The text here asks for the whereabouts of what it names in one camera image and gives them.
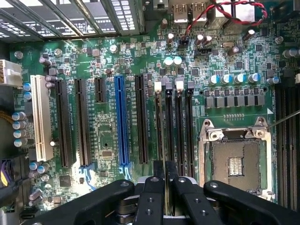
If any RAM slot with white latch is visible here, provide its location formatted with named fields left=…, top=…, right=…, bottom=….
left=154, top=81, right=165, bottom=165
left=174, top=80, right=186, bottom=177

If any silver CPU socket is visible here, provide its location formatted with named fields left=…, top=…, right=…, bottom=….
left=198, top=117, right=277, bottom=203

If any long black expansion slot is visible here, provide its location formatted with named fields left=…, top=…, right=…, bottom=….
left=55, top=79, right=74, bottom=168
left=74, top=79, right=92, bottom=167
left=135, top=74, right=149, bottom=165

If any green motherboard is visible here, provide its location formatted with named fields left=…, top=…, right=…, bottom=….
left=9, top=0, right=300, bottom=225

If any blue expansion slot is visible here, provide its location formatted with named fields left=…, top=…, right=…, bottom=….
left=114, top=75, right=130, bottom=166

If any short black expansion slot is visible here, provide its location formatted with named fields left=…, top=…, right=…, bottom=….
left=94, top=77, right=106, bottom=104

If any thin metal locking lever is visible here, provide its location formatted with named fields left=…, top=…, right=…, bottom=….
left=266, top=109, right=300, bottom=130

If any white PCI expansion slot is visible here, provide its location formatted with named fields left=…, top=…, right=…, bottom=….
left=30, top=74, right=54, bottom=162

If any black fan header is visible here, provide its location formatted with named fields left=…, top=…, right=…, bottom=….
left=194, top=47, right=212, bottom=57

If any white power connector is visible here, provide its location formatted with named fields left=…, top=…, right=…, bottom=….
left=0, top=59, right=23, bottom=89

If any silver USB port block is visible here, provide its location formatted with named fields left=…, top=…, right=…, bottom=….
left=172, top=1, right=210, bottom=24

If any silver rear port block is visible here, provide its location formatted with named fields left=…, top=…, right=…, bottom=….
left=211, top=0, right=256, bottom=32

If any purple and yellow cable bundle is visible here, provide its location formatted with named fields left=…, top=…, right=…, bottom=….
left=0, top=158, right=15, bottom=188

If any yellow braided cable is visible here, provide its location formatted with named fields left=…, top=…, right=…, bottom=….
left=0, top=110, right=14, bottom=125

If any red and black twisted wire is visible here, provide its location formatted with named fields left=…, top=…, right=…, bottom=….
left=183, top=0, right=268, bottom=40

